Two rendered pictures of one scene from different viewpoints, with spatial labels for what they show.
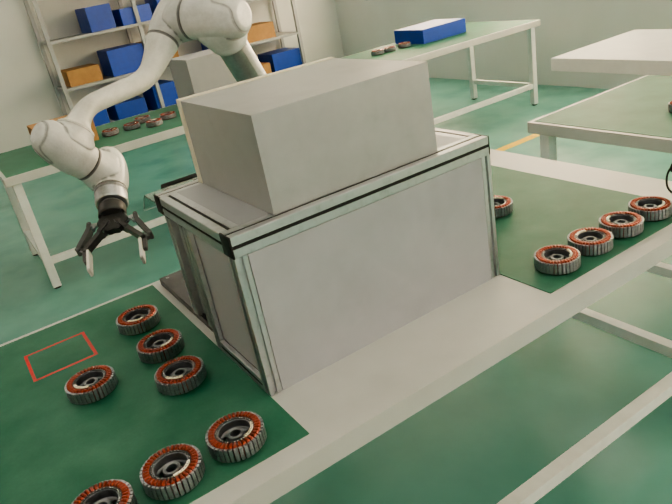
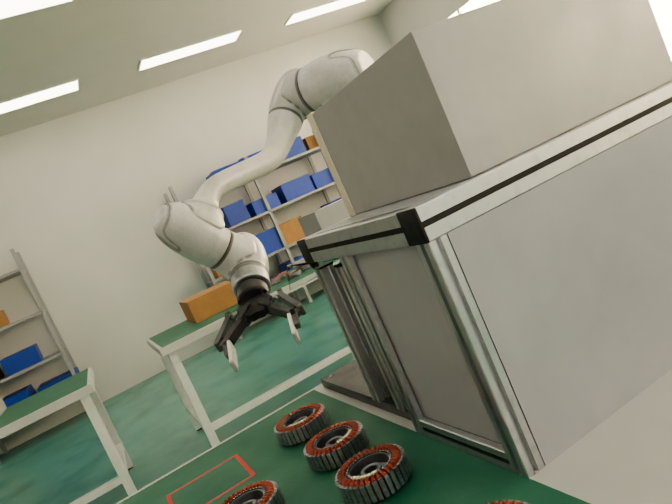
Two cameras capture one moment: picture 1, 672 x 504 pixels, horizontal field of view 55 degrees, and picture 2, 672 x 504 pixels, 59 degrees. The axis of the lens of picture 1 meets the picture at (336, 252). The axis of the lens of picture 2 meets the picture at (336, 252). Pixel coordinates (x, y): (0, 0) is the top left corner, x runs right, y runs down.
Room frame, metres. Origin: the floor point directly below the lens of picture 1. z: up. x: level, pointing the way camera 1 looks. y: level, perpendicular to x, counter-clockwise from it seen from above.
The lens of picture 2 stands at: (0.40, 0.21, 1.17)
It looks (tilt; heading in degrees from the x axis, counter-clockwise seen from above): 5 degrees down; 7
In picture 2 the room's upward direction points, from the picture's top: 24 degrees counter-clockwise
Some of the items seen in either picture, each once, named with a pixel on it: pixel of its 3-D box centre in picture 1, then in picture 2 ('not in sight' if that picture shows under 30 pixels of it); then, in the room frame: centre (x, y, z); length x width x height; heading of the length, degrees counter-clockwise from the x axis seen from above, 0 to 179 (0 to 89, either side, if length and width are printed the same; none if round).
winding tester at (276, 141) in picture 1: (305, 125); (476, 98); (1.47, 0.01, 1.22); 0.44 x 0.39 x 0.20; 119
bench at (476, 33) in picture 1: (429, 86); not in sight; (5.77, -1.10, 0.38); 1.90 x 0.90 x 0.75; 119
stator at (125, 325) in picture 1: (138, 319); (301, 423); (1.55, 0.56, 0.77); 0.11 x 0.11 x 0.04
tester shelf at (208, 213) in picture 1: (319, 174); (508, 163); (1.48, 0.00, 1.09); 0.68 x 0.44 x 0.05; 119
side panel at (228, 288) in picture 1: (230, 306); (429, 349); (1.25, 0.25, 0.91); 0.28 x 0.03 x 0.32; 29
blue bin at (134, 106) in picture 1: (126, 108); not in sight; (7.83, 2.11, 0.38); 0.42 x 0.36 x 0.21; 30
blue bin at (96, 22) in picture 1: (95, 18); (232, 215); (7.82, 2.14, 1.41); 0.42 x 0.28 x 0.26; 31
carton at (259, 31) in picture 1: (253, 32); not in sight; (8.73, 0.50, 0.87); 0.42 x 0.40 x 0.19; 118
